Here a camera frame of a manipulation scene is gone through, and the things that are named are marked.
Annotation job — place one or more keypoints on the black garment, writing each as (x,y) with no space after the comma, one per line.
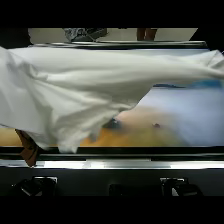
(13,37)

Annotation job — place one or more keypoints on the brown garment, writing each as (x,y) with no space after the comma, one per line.
(29,150)

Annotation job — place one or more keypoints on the silver frame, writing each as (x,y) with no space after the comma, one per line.
(126,164)

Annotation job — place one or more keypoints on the white T-shirt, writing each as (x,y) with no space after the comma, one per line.
(66,86)

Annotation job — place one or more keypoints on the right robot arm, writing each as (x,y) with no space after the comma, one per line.
(181,188)

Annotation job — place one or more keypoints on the grey patterned cloth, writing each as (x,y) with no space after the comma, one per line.
(83,34)

